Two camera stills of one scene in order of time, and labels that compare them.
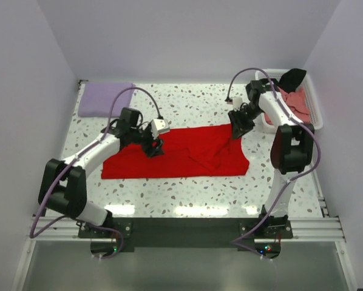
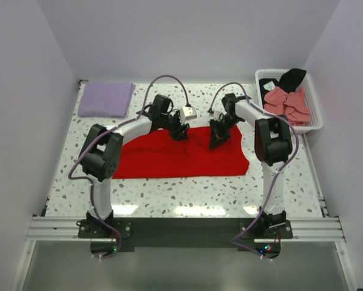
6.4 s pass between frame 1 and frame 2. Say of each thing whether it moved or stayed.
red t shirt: stayed
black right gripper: moved
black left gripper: moved
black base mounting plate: stayed
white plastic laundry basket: stayed
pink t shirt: stayed
